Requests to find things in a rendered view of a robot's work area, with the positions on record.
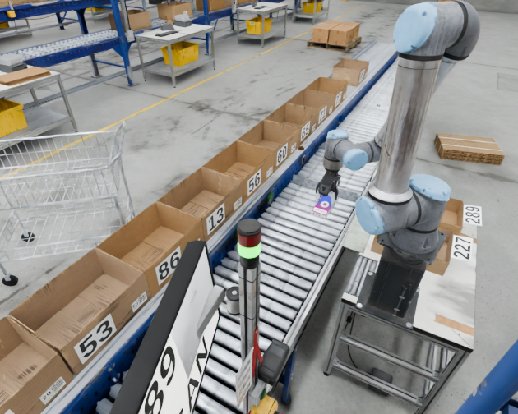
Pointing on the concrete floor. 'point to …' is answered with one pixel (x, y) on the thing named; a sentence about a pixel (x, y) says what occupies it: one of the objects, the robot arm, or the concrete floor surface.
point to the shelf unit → (506, 380)
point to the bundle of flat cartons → (468, 149)
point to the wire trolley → (55, 196)
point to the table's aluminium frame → (397, 361)
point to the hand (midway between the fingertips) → (324, 204)
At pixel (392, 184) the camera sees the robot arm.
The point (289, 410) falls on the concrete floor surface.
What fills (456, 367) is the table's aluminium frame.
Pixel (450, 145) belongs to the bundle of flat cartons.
